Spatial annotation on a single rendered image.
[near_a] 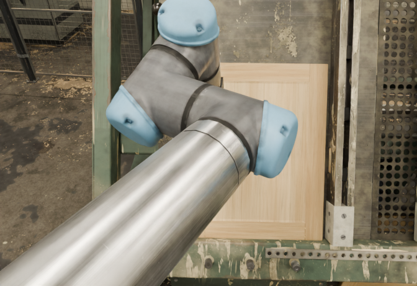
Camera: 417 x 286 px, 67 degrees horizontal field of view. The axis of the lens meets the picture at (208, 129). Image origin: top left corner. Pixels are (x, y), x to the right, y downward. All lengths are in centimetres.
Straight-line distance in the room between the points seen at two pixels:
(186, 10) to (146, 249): 29
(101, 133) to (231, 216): 49
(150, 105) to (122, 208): 17
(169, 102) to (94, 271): 21
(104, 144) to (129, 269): 85
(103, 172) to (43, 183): 171
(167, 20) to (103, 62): 66
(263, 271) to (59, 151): 224
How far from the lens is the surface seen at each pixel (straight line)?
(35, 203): 262
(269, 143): 30
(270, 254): 107
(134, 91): 37
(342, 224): 108
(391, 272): 122
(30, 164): 295
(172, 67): 39
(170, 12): 41
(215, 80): 49
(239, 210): 105
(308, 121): 105
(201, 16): 40
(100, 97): 104
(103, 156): 104
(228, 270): 109
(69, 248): 20
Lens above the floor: 180
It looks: 38 degrees down
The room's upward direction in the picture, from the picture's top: straight up
